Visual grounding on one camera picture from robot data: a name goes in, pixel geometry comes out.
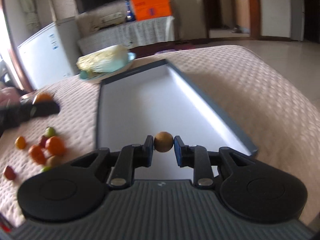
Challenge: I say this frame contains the yellow lemon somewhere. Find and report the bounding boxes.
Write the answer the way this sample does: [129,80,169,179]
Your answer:
[15,136,27,150]

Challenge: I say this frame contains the brown round longan fruit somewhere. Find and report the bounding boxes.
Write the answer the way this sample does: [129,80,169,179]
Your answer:
[153,132,174,153]

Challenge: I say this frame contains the small orange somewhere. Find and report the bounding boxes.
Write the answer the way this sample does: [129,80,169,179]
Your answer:
[33,92,53,104]

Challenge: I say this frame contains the small orange mandarin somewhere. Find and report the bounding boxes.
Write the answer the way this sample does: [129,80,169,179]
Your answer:
[28,145,47,165]

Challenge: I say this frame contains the large orange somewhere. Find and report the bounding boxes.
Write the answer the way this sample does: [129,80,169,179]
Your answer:
[46,136,66,156]

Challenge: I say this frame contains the red wax apple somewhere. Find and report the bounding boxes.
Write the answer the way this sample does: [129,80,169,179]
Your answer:
[3,165,16,181]

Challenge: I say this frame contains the green lime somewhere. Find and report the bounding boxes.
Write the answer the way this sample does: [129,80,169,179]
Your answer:
[41,166,52,173]

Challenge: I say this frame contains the wooden kitchen counter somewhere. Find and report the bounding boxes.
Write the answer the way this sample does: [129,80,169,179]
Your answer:
[231,0,251,34]

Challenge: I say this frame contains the grey shallow box tray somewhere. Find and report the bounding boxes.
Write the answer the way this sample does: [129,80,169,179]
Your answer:
[96,60,261,190]

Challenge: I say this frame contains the white chest freezer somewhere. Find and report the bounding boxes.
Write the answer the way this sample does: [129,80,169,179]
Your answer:
[17,17,81,89]

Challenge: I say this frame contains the light blue ceramic plate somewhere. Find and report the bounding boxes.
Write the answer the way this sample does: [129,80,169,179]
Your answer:
[79,51,137,81]

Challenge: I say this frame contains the pink quilted table cover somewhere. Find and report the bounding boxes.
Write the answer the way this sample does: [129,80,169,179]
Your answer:
[1,46,319,224]

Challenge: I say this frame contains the napa cabbage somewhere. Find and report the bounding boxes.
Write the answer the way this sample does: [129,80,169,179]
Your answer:
[76,45,129,74]

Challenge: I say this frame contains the cabinet with grey cloth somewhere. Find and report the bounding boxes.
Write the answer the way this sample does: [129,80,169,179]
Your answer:
[78,16,175,55]

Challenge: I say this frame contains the blue glass bottle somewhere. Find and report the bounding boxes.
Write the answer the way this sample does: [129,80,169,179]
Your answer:
[125,0,136,22]

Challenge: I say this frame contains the orange gift bag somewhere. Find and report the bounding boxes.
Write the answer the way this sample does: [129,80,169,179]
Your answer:
[131,0,172,21]

